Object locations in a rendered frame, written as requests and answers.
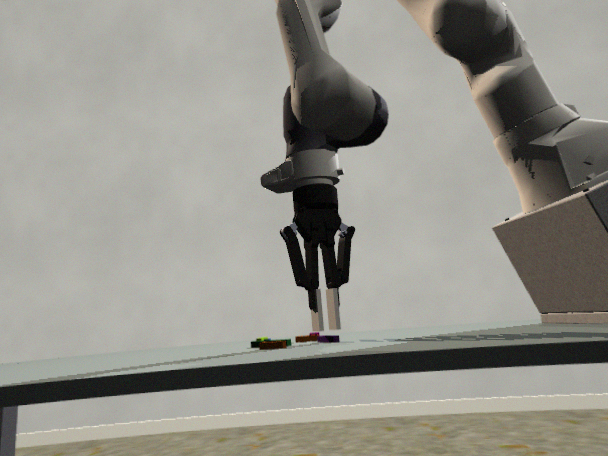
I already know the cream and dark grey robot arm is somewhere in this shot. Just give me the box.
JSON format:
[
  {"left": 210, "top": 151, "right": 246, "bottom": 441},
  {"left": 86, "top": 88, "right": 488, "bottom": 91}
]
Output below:
[{"left": 261, "top": 0, "right": 608, "bottom": 213}]

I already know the orange rod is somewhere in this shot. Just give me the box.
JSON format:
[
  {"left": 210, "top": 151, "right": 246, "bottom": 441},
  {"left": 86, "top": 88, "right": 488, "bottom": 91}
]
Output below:
[
  {"left": 295, "top": 335, "right": 318, "bottom": 343},
  {"left": 259, "top": 341, "right": 286, "bottom": 350}
]

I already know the purple rod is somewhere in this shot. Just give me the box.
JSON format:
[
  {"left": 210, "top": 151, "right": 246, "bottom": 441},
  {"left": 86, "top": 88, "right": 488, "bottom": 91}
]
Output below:
[{"left": 317, "top": 335, "right": 340, "bottom": 343}]

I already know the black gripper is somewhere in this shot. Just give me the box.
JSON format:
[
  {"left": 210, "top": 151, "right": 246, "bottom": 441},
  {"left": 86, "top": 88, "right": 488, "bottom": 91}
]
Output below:
[{"left": 280, "top": 184, "right": 355, "bottom": 331}]

